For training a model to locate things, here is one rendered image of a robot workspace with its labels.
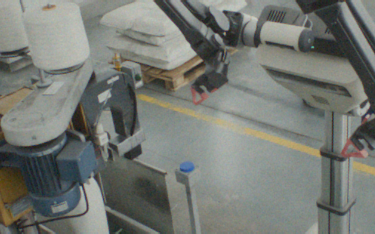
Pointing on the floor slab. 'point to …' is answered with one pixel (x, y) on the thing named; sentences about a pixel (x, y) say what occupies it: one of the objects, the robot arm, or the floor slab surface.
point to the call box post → (193, 209)
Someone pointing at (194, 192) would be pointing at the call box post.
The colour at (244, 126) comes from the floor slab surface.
